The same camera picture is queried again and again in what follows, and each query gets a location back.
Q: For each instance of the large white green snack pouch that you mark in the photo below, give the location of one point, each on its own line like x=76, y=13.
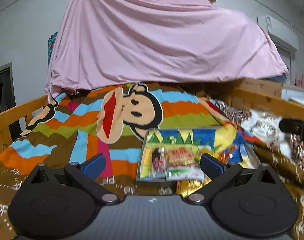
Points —
x=185, y=173

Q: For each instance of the dark window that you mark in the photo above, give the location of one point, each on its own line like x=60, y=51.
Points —
x=7, y=97

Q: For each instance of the pink bed sheet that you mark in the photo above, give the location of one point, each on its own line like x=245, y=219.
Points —
x=111, y=42

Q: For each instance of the colourful dinosaur towel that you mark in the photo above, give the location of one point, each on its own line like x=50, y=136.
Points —
x=179, y=139

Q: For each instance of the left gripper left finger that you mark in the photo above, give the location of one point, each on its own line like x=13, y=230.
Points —
x=83, y=176

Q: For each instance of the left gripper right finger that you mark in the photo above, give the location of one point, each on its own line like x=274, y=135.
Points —
x=222, y=176

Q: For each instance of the wooden bed frame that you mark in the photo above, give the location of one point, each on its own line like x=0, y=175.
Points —
x=260, y=95

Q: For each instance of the clear dark snack packet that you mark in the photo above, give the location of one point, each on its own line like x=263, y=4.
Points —
x=159, y=163

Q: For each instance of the white floral quilt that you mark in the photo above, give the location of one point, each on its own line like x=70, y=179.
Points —
x=265, y=126

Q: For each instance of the white air conditioner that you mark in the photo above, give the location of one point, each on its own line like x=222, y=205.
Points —
x=279, y=33

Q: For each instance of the colourful monkey cartoon blanket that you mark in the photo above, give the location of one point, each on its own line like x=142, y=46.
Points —
x=124, y=123

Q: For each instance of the orange red snack packet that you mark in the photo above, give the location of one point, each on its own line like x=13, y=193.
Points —
x=225, y=156

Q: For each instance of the gold foil snack packet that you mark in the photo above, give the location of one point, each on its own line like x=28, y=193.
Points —
x=187, y=187

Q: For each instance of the white door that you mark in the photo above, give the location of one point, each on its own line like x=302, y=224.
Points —
x=288, y=58

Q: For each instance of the brown PF pattern blanket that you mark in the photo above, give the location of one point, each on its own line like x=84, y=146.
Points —
x=288, y=170

